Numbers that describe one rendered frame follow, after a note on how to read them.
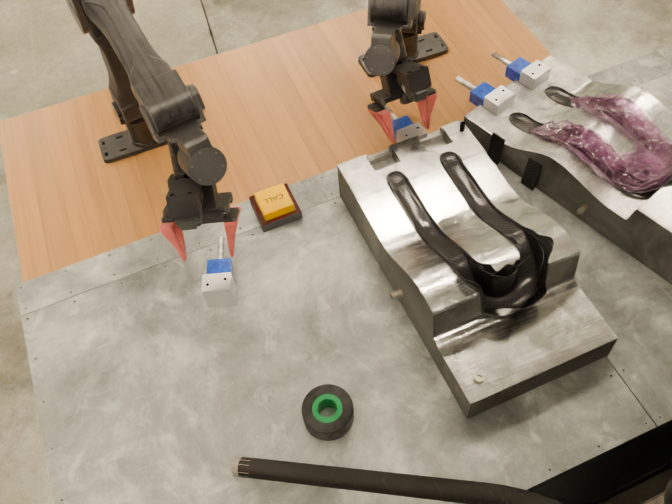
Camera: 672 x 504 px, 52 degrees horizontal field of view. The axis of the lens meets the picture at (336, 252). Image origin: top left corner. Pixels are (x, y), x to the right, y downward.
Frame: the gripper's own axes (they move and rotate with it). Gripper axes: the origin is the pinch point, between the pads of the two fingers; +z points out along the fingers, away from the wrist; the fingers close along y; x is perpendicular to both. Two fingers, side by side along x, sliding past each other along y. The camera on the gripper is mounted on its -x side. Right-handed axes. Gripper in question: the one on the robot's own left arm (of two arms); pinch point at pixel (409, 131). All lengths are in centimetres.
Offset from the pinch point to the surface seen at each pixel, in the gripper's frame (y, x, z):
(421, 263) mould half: -15.7, -32.1, 9.2
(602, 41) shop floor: 132, 110, 38
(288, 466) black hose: -48, -45, 24
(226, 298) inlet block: -45.9, -15.3, 10.2
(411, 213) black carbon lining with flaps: -10.8, -19.7, 6.8
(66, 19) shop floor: -59, 220, -24
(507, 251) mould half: -3.2, -37.5, 10.3
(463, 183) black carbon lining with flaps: 0.7, -18.2, 6.1
